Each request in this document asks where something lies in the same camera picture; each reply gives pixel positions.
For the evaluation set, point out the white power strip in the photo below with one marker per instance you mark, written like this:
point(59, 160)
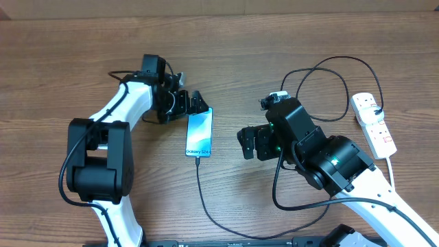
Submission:
point(377, 135)

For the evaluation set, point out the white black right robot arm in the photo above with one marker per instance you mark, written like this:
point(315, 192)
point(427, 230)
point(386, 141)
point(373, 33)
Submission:
point(337, 165)

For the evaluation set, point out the white charger plug adapter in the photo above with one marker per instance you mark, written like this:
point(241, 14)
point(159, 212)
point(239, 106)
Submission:
point(370, 115)

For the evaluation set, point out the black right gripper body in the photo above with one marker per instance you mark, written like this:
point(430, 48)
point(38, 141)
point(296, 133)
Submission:
point(267, 147)

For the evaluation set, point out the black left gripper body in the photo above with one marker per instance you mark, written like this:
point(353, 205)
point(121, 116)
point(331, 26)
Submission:
point(174, 106)

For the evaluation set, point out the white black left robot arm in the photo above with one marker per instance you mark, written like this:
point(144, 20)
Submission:
point(98, 171)

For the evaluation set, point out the blue Galaxy smartphone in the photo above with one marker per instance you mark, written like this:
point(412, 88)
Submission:
point(199, 134)

